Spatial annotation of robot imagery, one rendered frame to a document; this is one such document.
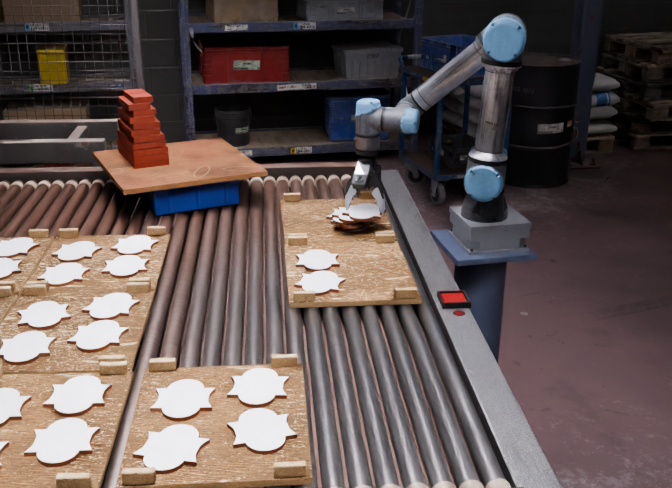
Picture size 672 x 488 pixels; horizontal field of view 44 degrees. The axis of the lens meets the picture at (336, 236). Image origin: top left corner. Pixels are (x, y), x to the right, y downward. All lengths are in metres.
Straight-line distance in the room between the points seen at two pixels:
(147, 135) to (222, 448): 1.58
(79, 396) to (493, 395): 0.87
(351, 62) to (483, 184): 4.19
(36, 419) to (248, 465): 0.46
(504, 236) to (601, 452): 1.05
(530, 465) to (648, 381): 2.26
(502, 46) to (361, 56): 4.26
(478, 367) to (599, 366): 2.02
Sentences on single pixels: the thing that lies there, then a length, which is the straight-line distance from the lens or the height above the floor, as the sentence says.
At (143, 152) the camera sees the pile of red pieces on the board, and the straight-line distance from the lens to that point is 3.00.
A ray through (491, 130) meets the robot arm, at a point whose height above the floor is 1.29.
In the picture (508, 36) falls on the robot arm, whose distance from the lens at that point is 2.43.
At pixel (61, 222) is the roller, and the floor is 0.92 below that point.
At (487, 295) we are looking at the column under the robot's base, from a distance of 2.79.
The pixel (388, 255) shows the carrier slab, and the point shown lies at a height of 0.94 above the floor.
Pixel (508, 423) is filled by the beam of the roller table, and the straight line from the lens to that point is 1.79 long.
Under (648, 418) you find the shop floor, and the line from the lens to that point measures 3.64.
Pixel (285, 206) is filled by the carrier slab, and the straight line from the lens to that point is 2.88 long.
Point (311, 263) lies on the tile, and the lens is 2.39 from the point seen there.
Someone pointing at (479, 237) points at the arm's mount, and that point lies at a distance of 2.68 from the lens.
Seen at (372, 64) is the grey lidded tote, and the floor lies 0.75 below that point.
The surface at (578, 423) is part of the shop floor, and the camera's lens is 3.53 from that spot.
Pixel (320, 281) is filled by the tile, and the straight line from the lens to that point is 2.28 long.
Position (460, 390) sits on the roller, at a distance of 1.87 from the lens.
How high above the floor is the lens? 1.89
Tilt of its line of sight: 21 degrees down
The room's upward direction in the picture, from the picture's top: straight up
